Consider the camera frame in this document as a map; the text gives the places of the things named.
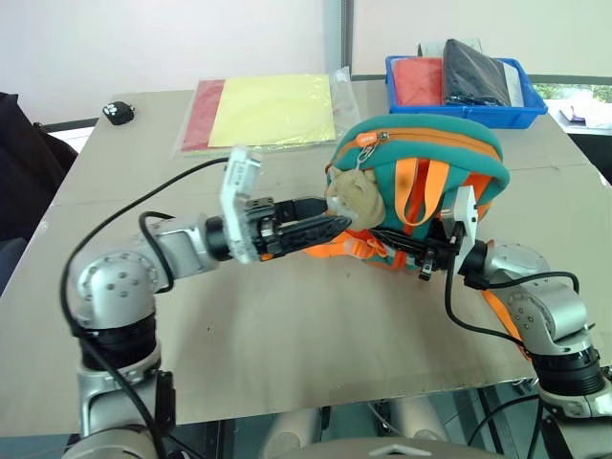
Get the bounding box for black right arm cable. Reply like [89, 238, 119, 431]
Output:
[444, 267, 582, 346]

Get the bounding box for orange and teal backpack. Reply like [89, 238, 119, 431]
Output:
[305, 113, 533, 361]

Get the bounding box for dark grey window post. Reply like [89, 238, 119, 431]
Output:
[325, 0, 356, 80]

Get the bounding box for small black paw-print object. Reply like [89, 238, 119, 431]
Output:
[100, 99, 137, 127]

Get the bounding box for purple and white papers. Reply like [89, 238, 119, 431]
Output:
[557, 100, 612, 130]

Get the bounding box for silver robot torso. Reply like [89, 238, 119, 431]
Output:
[295, 439, 484, 459]

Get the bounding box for red paper sheet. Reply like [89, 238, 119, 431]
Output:
[181, 78, 227, 152]

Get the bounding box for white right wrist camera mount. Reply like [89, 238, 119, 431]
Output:
[439, 186, 480, 276]

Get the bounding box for blue plastic bin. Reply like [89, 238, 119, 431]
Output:
[384, 53, 549, 130]

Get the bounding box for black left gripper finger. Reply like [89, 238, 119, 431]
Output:
[280, 214, 356, 254]
[285, 195, 332, 219]

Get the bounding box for black cable under table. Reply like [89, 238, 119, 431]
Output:
[467, 382, 612, 459]

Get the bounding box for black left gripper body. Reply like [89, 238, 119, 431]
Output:
[243, 195, 294, 263]

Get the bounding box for black chair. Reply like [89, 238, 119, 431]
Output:
[0, 91, 80, 295]

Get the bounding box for red folded cloth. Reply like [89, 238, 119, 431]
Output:
[394, 56, 446, 107]

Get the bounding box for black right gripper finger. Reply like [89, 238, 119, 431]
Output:
[369, 229, 432, 253]
[382, 242, 426, 264]

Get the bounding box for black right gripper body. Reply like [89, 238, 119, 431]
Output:
[415, 228, 461, 282]

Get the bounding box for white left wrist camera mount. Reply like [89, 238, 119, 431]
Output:
[218, 144, 265, 266]

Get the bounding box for beige plush keychain toy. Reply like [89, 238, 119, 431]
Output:
[326, 166, 386, 230]

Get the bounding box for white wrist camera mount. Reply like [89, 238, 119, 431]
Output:
[439, 186, 480, 276]
[218, 144, 265, 266]

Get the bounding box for yellow paper sheet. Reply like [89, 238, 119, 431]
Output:
[208, 73, 339, 148]

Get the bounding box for dark grey folded bag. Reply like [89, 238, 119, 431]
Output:
[441, 37, 513, 107]

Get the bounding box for small clear plastic bag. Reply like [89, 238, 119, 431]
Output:
[328, 66, 364, 136]

